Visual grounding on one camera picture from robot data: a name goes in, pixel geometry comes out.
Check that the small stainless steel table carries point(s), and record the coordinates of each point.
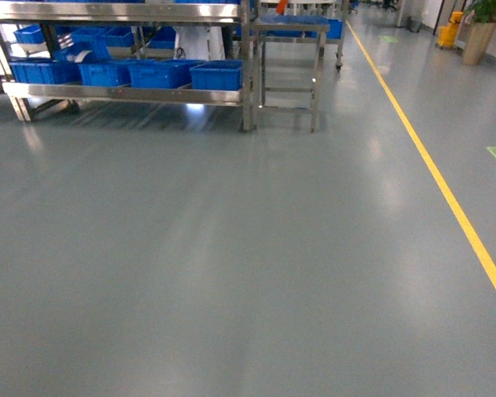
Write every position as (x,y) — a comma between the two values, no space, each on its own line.
(288,65)

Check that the green potted plant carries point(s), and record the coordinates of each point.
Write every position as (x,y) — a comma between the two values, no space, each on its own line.
(480,11)

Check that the blue plastic bin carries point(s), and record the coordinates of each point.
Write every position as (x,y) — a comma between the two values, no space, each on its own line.
(109,73)
(45,72)
(161,73)

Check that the tan planter pot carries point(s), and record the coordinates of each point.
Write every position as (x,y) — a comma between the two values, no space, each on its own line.
(480,34)

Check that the steel flow rack shelf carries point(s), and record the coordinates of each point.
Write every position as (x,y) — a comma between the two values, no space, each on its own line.
(97,53)

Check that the yellow mop bucket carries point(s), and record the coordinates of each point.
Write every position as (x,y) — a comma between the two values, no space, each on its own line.
(447,34)

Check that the blue bin with red parts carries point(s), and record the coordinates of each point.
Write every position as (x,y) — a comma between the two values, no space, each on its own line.
(224,75)

